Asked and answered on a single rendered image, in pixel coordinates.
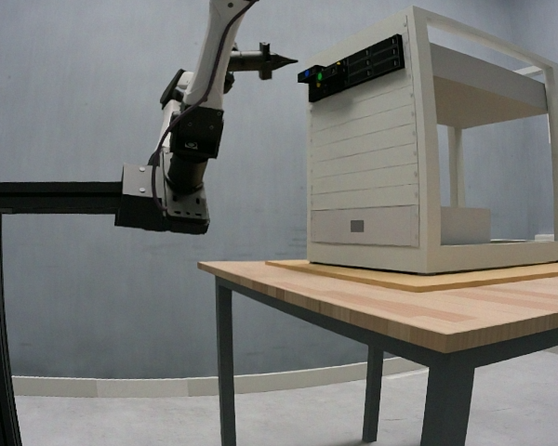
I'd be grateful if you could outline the beige rack frame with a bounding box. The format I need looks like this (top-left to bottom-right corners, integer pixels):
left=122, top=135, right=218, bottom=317
left=305, top=5, right=558, bottom=276

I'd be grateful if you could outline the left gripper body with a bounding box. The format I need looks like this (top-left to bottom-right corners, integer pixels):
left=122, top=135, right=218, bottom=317
left=239, top=42, right=272, bottom=81

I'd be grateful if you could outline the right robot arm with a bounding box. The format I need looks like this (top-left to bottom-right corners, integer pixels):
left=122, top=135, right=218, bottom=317
left=163, top=0, right=252, bottom=224

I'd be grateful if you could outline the tan cardboard sheet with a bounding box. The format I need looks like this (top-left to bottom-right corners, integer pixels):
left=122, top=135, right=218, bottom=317
left=265, top=260, right=558, bottom=293

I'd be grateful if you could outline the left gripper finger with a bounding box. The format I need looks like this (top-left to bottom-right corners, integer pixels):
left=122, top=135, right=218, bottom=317
left=272, top=61, right=297, bottom=71
left=272, top=53, right=298, bottom=61

